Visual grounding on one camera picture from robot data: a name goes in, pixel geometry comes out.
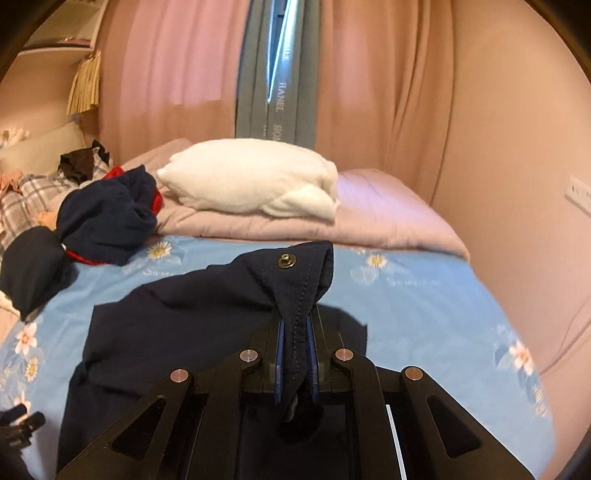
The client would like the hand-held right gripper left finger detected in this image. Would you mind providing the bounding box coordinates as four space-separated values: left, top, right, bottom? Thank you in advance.
55 318 296 480

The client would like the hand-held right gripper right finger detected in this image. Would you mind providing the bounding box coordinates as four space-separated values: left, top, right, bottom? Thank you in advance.
305 318 536 480

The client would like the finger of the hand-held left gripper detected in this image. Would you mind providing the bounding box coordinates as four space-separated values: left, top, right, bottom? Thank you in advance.
9 412 47 446
0 404 28 428

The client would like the navy collared jacket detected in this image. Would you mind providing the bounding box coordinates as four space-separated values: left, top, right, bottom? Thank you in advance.
55 240 370 480

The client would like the blue floral bedsheet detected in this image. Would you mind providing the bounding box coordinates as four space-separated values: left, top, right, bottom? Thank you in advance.
0 233 555 480

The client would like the folded navy garment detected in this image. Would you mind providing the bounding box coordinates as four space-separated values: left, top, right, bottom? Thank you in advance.
0 227 77 321

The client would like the pink quilt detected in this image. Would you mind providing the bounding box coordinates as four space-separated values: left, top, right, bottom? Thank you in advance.
122 138 472 261

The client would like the white plush pillow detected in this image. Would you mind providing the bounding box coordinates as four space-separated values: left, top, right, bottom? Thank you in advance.
156 137 340 223

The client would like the plaid blanket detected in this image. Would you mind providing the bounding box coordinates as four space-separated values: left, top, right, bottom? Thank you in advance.
0 152 116 250

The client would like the crumpled navy garment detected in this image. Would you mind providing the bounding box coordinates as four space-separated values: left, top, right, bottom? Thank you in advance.
55 165 160 266

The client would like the black garment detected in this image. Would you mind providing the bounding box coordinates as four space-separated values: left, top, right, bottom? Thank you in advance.
59 141 112 183

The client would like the pink curtain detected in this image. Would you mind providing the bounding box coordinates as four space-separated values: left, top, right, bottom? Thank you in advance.
95 0 252 167
318 0 462 206

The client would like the teal curtain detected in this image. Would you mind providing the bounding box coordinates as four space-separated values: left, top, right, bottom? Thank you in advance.
235 0 321 148

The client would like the beige tassel fringe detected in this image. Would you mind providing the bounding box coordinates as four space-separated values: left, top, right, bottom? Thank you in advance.
66 50 101 115

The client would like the wall socket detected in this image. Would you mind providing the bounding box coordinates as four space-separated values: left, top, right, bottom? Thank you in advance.
566 174 591 215

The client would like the wall shelf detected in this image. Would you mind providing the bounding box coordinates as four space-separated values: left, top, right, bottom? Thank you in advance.
18 0 109 61

